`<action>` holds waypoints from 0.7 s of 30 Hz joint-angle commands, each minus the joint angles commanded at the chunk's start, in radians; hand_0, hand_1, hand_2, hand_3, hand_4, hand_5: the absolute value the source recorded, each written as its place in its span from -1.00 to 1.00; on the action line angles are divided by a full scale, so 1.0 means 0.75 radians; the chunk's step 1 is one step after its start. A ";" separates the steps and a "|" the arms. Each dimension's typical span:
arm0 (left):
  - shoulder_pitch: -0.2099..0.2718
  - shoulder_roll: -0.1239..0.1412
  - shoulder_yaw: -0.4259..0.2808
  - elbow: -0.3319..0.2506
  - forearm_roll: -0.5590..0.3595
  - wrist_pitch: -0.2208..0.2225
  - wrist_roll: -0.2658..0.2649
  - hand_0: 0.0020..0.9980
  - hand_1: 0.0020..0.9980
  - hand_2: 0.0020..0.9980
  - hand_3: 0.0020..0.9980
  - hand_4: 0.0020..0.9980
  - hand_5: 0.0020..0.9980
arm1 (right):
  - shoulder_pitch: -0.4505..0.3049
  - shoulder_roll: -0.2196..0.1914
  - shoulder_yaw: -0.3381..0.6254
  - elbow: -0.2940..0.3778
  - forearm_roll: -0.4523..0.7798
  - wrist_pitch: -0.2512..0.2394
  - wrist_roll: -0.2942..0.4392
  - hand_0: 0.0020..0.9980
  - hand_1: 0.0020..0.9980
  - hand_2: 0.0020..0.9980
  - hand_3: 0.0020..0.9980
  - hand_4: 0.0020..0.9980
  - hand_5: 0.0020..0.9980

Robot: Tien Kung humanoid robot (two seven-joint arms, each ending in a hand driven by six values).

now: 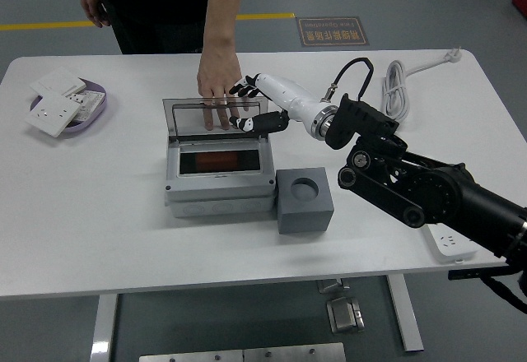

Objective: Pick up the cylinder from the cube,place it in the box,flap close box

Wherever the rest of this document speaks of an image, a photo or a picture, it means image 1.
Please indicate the small metal floor bracket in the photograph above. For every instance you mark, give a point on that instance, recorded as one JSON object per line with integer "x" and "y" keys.
{"x": 331, "y": 286}

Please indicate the yellow floor tape line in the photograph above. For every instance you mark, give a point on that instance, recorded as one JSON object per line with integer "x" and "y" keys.
{"x": 41, "y": 24}

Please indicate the person's left forearm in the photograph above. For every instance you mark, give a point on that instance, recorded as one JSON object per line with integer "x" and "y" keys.
{"x": 222, "y": 8}

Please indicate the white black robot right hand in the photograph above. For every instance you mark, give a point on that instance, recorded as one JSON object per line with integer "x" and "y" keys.
{"x": 288, "y": 94}

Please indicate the grey cube with round hole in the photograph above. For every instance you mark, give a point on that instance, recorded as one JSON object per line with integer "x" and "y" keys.
{"x": 302, "y": 218}

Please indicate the white power strip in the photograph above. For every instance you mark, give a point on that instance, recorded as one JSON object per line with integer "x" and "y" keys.
{"x": 449, "y": 247}

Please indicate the grey box with clear lid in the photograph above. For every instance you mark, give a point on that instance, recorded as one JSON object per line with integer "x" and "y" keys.
{"x": 218, "y": 193}

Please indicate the brown floor sign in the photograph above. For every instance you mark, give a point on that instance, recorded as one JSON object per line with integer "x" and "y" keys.
{"x": 332, "y": 31}

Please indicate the white socket plate with print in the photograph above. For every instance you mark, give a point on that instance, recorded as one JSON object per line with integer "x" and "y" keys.
{"x": 90, "y": 103}

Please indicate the grey metal base plate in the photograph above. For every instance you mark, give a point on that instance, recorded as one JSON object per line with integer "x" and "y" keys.
{"x": 243, "y": 354}

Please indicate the orange cylinder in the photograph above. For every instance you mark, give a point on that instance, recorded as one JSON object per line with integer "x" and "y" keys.
{"x": 216, "y": 161}

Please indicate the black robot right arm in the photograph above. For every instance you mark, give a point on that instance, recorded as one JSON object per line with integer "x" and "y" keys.
{"x": 432, "y": 189}

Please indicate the black table control panel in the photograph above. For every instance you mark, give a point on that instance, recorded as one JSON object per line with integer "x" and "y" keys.
{"x": 463, "y": 275}

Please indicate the metal floor socket box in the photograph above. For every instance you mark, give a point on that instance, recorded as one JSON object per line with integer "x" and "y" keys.
{"x": 345, "y": 314}

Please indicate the purple tray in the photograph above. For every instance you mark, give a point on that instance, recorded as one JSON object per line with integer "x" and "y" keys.
{"x": 92, "y": 111}

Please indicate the white switch plate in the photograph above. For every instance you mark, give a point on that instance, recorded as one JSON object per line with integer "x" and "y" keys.
{"x": 55, "y": 80}

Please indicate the white table leg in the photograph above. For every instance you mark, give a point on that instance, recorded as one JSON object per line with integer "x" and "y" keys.
{"x": 405, "y": 316}
{"x": 103, "y": 329}

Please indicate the person's left hand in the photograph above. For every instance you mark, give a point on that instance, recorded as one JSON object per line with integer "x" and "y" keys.
{"x": 218, "y": 74}

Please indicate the person's right hand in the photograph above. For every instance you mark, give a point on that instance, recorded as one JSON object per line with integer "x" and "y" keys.
{"x": 94, "y": 8}

